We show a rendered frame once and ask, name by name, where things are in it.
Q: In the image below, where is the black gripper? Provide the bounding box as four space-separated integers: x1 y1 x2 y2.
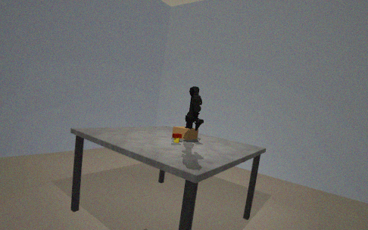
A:
186 111 204 131

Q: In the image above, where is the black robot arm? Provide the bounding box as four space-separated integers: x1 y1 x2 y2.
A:
185 86 202 128

